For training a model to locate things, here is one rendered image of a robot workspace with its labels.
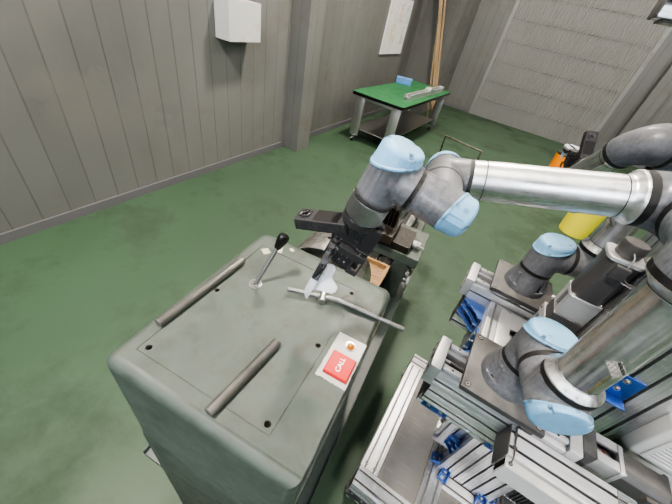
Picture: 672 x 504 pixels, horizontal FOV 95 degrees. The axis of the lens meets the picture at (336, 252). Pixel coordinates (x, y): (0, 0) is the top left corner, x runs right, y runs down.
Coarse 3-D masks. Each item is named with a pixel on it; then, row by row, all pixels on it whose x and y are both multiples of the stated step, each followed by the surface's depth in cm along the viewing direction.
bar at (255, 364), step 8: (272, 344) 71; (280, 344) 72; (264, 352) 69; (272, 352) 70; (256, 360) 67; (264, 360) 68; (248, 368) 65; (256, 368) 66; (240, 376) 64; (248, 376) 65; (232, 384) 62; (240, 384) 63; (224, 392) 61; (232, 392) 62; (216, 400) 59; (224, 400) 60; (208, 408) 58; (216, 408) 59
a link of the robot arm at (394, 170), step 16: (384, 144) 47; (400, 144) 47; (384, 160) 47; (400, 160) 46; (416, 160) 47; (368, 176) 50; (384, 176) 48; (400, 176) 48; (416, 176) 48; (368, 192) 51; (384, 192) 50; (400, 192) 49; (384, 208) 53
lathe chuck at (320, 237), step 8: (320, 232) 117; (304, 240) 118; (312, 240) 113; (320, 240) 111; (328, 240) 111; (360, 264) 111; (368, 264) 116; (360, 272) 110; (368, 272) 116; (368, 280) 117
